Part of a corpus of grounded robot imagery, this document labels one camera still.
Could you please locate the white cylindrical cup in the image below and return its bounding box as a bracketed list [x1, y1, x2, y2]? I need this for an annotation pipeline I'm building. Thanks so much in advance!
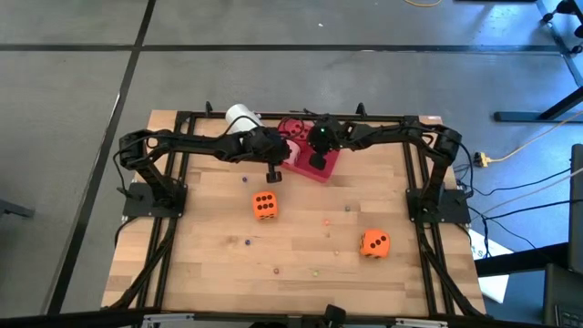
[224, 103, 265, 137]

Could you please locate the orange foam die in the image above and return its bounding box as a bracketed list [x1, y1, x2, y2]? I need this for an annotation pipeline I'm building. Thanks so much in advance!
[358, 229, 392, 260]
[252, 190, 280, 221]

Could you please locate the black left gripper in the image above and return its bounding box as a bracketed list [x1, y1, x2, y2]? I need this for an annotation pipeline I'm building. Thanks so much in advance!
[240, 126, 292, 185]

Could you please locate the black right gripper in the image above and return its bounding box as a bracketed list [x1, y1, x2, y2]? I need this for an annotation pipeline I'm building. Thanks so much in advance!
[305, 114, 354, 171]

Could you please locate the white paper sign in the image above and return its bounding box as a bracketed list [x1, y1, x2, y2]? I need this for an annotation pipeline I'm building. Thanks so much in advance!
[467, 227, 515, 305]

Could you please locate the red foam die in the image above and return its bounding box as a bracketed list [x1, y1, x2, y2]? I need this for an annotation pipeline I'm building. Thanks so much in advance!
[278, 117, 311, 142]

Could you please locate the yellow extension cable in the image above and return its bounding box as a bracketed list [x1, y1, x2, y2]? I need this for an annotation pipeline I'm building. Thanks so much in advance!
[487, 110, 583, 164]

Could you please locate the black desk foot bar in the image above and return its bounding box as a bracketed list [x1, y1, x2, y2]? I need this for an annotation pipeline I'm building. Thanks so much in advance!
[473, 242, 570, 278]

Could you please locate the black office chair base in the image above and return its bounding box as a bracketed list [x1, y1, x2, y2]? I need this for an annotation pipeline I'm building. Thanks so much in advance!
[540, 0, 583, 55]

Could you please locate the black equipment box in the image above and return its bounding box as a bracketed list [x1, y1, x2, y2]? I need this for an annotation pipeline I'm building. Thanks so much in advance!
[541, 262, 583, 328]

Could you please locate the pink foam die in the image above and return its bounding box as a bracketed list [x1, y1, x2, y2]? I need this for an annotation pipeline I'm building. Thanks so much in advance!
[282, 139, 302, 168]

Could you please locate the black cable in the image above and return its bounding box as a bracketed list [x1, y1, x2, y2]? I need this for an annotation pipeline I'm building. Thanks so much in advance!
[455, 163, 573, 197]
[480, 198, 583, 222]

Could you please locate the pink translucent plastic bin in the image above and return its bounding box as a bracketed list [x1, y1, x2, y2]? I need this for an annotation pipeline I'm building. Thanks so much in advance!
[275, 113, 343, 185]

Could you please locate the beige cable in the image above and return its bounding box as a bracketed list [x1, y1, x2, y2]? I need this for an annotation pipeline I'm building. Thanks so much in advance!
[482, 174, 583, 214]

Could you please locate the metal desk leg frame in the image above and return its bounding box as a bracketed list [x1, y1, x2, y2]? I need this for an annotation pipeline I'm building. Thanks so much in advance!
[494, 0, 583, 124]

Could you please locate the grey desk foot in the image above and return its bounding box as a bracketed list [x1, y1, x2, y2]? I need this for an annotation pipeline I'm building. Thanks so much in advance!
[0, 198, 36, 219]

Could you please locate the black rig crossbar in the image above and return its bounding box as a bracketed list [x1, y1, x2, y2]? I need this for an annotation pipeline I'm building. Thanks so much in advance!
[0, 307, 583, 328]

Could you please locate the black cabinet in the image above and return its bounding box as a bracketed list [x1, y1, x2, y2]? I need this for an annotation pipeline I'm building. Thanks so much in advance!
[568, 143, 583, 274]

